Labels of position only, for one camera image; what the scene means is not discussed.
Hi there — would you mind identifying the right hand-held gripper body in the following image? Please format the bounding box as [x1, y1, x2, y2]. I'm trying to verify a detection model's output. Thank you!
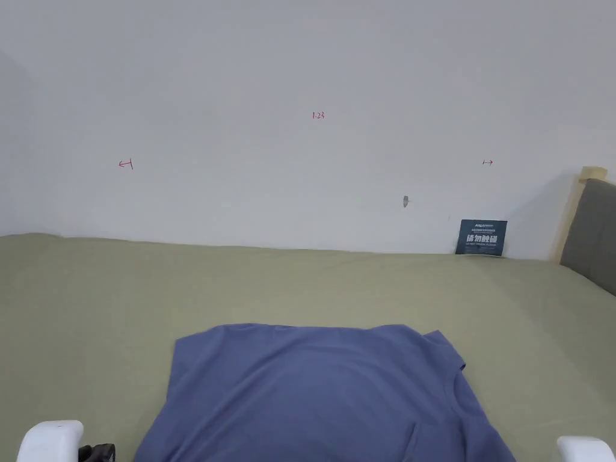
[556, 435, 616, 462]

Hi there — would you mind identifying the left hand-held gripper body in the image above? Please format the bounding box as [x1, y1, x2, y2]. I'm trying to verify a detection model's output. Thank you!
[16, 420, 116, 462]

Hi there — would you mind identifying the dark blue sign card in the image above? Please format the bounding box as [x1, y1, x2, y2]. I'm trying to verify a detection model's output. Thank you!
[454, 219, 508, 257]

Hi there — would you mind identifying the blue shirt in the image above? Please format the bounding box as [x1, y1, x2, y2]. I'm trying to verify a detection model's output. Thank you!
[133, 322, 517, 462]

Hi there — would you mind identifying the bed with pale green sheet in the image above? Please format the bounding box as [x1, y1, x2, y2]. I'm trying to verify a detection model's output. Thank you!
[0, 233, 616, 462]

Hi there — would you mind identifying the grey padded headboard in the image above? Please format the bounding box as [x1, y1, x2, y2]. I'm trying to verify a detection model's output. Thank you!
[553, 166, 616, 295]

